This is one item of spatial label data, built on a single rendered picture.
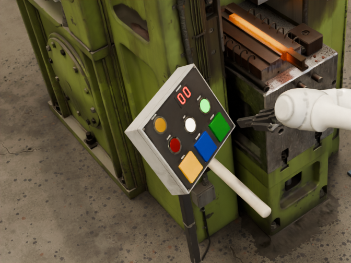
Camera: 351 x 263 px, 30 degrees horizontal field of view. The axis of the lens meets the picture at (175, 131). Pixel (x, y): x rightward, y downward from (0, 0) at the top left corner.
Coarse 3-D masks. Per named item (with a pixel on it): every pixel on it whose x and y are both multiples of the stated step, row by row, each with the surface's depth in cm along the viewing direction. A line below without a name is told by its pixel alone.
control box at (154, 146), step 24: (192, 72) 217; (168, 96) 209; (192, 96) 216; (144, 120) 203; (168, 120) 207; (144, 144) 203; (168, 144) 206; (192, 144) 213; (216, 144) 221; (168, 168) 206
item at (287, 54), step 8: (232, 16) 268; (240, 24) 264; (248, 24) 263; (256, 32) 258; (264, 40) 254; (272, 40) 253; (280, 48) 249; (288, 56) 247; (296, 56) 243; (296, 64) 245; (304, 64) 243
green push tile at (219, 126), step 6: (216, 114) 223; (216, 120) 221; (222, 120) 223; (210, 126) 219; (216, 126) 221; (222, 126) 223; (228, 126) 225; (216, 132) 221; (222, 132) 223; (222, 138) 222
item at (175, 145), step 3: (174, 138) 208; (171, 141) 207; (174, 141) 208; (177, 141) 208; (171, 144) 207; (174, 144) 207; (177, 144) 208; (171, 147) 206; (174, 147) 207; (177, 147) 208; (174, 150) 207; (177, 150) 208
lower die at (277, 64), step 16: (224, 16) 270; (240, 16) 268; (224, 32) 264; (240, 32) 262; (272, 32) 259; (256, 48) 254; (272, 48) 251; (288, 48) 250; (256, 64) 248; (272, 64) 247; (288, 64) 253
